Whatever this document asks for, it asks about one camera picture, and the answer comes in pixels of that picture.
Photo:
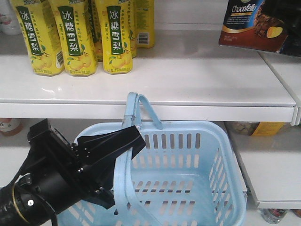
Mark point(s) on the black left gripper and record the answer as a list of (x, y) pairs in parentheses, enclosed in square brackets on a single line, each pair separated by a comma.
[(59, 174)]

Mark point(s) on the light blue plastic basket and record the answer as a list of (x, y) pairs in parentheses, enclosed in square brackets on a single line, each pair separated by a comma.
[(187, 175)]

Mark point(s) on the dark blue Chocofello cookie box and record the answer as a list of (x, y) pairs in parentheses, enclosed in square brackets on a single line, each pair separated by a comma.
[(263, 25)]

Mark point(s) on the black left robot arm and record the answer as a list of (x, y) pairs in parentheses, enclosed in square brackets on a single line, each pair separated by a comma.
[(14, 212)]

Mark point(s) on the yellow pear drink bottle left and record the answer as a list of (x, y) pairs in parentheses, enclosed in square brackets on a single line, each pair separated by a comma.
[(40, 34)]

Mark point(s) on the yellow pear drink bottle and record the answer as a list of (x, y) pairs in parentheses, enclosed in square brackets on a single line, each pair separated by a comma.
[(117, 55), (40, 34), (72, 21), (144, 19)]

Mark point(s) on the white upper shelf board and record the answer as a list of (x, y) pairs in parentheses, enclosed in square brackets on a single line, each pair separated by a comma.
[(187, 75)]

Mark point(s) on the yellow pear drink bottle right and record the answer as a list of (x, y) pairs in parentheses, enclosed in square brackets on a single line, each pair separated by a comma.
[(117, 55)]

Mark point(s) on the yellow pear drink bottle middle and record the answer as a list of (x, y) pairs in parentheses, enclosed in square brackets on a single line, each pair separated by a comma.
[(72, 21)]

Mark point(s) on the yellow pear drink bottle rear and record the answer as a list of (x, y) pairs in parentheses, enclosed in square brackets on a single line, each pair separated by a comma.
[(144, 19)]

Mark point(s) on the yellow snack box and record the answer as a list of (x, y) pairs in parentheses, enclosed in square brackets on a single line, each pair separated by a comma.
[(268, 128)]

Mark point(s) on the white bottle far left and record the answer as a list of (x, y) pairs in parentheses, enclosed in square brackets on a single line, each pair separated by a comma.
[(9, 24)]

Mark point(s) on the clear bottle bottom right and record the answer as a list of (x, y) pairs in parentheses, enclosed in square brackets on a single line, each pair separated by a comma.
[(273, 216)]

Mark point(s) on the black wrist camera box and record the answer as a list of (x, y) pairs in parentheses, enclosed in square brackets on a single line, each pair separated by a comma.
[(39, 130)]

